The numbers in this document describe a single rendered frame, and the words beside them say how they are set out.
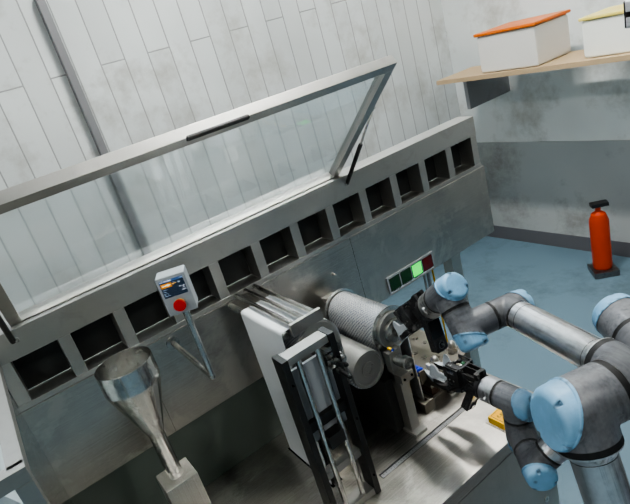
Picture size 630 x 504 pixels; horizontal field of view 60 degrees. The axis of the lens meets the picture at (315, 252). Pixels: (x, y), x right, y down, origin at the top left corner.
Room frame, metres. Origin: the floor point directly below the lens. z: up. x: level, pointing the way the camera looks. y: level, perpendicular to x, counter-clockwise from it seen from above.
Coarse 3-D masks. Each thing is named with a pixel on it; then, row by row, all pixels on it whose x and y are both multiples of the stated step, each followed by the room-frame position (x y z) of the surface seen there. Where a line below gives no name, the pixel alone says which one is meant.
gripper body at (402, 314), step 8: (416, 296) 1.31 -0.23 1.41; (408, 304) 1.36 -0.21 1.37; (416, 304) 1.30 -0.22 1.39; (400, 312) 1.37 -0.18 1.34; (408, 312) 1.34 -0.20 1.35; (416, 312) 1.32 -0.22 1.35; (400, 320) 1.36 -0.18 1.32; (408, 320) 1.33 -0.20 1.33; (416, 320) 1.32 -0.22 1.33; (408, 328) 1.33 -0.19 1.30; (416, 328) 1.31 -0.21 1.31
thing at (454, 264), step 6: (450, 258) 2.25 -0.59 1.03; (456, 258) 2.27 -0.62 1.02; (444, 264) 2.29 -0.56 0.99; (450, 264) 2.26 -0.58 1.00; (456, 264) 2.26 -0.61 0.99; (450, 270) 2.27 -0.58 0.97; (456, 270) 2.26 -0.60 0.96; (462, 270) 2.28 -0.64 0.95; (468, 300) 2.28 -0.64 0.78; (474, 354) 2.26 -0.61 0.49; (474, 360) 2.26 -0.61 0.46; (480, 366) 2.28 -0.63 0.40
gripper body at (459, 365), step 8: (456, 360) 1.33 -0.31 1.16; (472, 360) 1.31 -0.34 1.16; (448, 368) 1.30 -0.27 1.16; (456, 368) 1.29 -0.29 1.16; (464, 368) 1.28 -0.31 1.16; (472, 368) 1.27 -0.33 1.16; (480, 368) 1.26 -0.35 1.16; (448, 376) 1.31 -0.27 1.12; (456, 376) 1.28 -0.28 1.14; (464, 376) 1.27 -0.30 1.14; (472, 376) 1.26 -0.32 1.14; (480, 376) 1.26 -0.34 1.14; (456, 384) 1.28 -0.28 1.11; (464, 384) 1.28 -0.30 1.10; (472, 384) 1.26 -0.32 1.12; (456, 392) 1.28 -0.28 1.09
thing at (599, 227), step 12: (600, 204) 3.42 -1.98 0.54; (600, 216) 3.41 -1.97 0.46; (600, 228) 3.40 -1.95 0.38; (600, 240) 3.40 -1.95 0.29; (600, 252) 3.40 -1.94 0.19; (588, 264) 3.54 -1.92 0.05; (600, 264) 3.41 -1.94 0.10; (612, 264) 3.41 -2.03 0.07; (600, 276) 3.38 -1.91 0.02; (612, 276) 3.36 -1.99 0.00
